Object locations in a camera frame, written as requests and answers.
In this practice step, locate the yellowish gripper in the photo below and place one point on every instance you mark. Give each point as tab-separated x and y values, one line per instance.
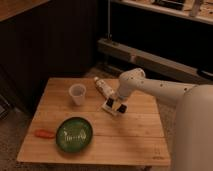
115	103

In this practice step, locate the black eraser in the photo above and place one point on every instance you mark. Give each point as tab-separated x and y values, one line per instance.
123	108

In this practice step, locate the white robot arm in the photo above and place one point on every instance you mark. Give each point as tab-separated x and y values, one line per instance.
193	135

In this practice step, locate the white sponge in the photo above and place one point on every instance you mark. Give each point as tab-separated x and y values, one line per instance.
106	107

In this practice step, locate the small white bottle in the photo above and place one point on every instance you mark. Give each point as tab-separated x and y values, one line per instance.
103	87

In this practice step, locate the wooden table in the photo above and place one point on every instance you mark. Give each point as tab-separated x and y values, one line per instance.
135	138

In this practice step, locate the translucent plastic cup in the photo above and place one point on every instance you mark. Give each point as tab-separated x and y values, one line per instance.
78	93

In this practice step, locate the green plate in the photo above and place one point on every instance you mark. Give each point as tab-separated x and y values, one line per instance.
74	135

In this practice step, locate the orange carrot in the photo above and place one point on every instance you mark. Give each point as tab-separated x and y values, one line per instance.
44	134

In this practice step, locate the upper shelf board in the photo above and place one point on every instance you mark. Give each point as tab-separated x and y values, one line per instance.
195	10

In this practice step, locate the grey metal shelf rail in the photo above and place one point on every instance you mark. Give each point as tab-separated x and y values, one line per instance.
151	62

